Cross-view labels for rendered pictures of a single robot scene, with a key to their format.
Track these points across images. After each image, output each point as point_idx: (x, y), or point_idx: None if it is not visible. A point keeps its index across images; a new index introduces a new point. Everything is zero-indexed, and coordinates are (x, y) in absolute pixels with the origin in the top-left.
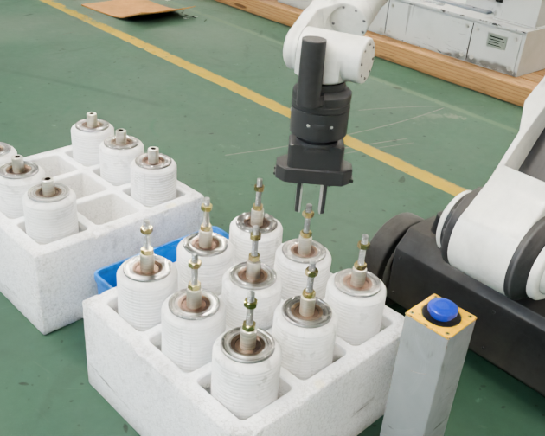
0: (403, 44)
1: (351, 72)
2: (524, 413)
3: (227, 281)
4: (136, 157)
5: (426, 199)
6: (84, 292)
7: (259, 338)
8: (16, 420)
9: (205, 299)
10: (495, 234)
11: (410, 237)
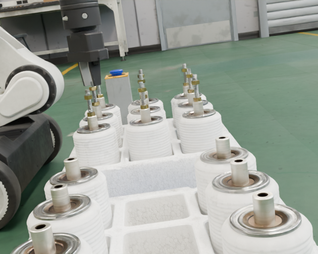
0: None
1: None
2: (50, 177)
3: (161, 110)
4: (86, 179)
5: None
6: None
7: (180, 96)
8: (310, 218)
9: (184, 104)
10: (54, 69)
11: None
